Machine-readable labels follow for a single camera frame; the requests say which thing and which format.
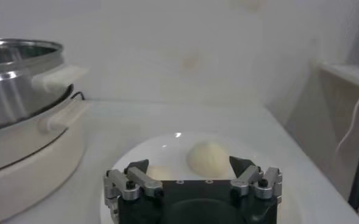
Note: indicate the white round plate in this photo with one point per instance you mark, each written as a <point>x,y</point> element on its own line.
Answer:
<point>173,149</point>

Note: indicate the white steamed baozi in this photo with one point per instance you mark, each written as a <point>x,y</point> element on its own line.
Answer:
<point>162,173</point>
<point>208,158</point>

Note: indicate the cream electric cooking pot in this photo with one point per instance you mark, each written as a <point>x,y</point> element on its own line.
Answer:
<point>30,170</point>

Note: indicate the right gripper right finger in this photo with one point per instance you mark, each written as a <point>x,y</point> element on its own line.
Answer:
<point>258,185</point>

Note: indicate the labelled white side table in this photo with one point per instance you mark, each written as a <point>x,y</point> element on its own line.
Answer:
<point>350,74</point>

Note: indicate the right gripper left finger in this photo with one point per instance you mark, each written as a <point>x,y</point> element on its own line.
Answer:
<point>130,185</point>

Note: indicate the stainless steel steamer basket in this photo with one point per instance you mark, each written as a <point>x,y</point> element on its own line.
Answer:
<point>8,91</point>

